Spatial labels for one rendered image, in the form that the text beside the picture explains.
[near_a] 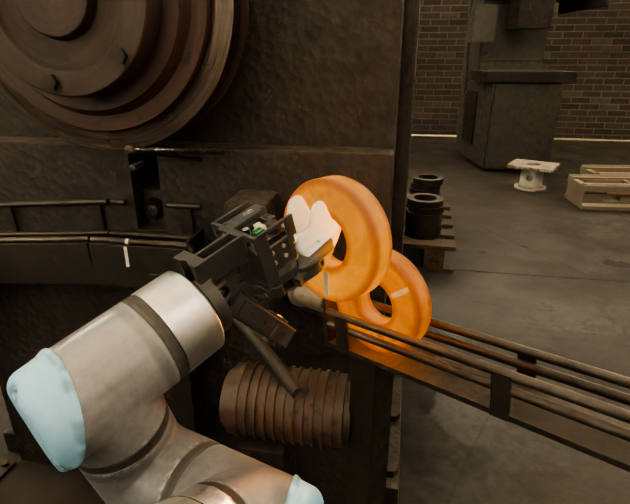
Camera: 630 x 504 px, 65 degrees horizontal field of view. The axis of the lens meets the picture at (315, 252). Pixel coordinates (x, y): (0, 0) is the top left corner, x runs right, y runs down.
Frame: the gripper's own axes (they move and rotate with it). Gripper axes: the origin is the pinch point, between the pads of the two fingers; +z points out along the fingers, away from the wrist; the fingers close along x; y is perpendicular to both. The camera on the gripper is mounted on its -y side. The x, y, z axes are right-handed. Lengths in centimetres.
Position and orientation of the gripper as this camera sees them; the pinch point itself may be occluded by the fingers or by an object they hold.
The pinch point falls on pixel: (333, 224)
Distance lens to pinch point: 60.0
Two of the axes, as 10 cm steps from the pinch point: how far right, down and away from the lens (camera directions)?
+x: -7.2, -2.5, 6.4
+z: 6.6, -5.2, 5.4
